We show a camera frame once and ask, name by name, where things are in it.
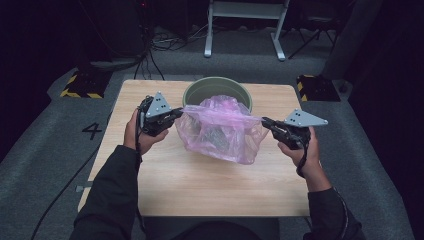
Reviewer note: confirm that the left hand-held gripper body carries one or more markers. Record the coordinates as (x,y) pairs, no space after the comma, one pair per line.
(156,121)

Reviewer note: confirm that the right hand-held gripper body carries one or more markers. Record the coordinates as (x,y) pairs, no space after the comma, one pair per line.
(295,136)

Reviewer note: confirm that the green plastic bucket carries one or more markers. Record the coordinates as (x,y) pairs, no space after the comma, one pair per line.
(206,88)

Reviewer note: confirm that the pink plastic bag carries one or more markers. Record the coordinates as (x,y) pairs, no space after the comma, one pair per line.
(223,133)

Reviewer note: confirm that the person's right hand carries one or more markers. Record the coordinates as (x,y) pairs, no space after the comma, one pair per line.
(305,158)

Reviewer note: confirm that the person's left hand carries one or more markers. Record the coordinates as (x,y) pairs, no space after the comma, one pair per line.
(140,141)

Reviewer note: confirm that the black yellow striped block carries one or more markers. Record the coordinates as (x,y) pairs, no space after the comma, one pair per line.
(85,85)
(318,88)

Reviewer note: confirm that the grey tape strip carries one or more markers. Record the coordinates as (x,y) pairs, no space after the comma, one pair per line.
(83,187)

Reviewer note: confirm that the black tripod stand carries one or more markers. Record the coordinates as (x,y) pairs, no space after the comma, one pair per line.
(316,31)

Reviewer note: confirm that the white metal stand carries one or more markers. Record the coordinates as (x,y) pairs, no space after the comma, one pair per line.
(245,10)

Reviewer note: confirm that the grey curtain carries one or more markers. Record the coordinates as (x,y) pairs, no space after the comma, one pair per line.
(353,36)

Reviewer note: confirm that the person's dark lap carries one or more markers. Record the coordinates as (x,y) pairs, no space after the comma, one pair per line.
(213,231)

